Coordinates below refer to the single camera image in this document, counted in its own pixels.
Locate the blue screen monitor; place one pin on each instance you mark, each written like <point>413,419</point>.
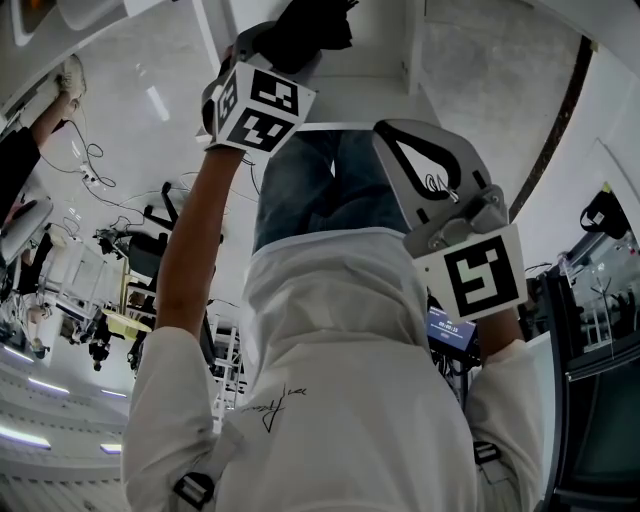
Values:
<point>450,330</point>

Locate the white power strip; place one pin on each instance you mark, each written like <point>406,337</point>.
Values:
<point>89,175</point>

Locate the person's white shirt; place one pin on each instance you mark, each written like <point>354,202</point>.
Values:
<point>340,375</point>

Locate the pale yellow table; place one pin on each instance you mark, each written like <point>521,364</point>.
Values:
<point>125,320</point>

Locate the grey padded chair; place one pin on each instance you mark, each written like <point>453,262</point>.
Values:
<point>25,225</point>

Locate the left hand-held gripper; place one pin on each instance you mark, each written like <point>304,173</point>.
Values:
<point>270,97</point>

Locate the orange cushion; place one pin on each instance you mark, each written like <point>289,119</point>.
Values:
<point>35,7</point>

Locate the ceiling strip lights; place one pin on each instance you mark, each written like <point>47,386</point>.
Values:
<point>25,437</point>

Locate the person's right forearm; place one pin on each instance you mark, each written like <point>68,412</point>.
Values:
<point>500,332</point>

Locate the person's left forearm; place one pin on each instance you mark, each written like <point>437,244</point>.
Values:
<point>195,240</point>

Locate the person's blue jeans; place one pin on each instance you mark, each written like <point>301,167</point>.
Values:
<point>310,200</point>

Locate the dark baseboard strip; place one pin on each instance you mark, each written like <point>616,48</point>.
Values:
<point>586,47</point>

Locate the black office chair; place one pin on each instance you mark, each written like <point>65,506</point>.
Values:
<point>147,252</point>

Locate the black bag with white tag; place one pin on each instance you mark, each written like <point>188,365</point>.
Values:
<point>612,210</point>

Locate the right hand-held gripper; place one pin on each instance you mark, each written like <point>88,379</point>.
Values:
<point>480,280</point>

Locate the white chair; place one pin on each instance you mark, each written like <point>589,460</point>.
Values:
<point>85,12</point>

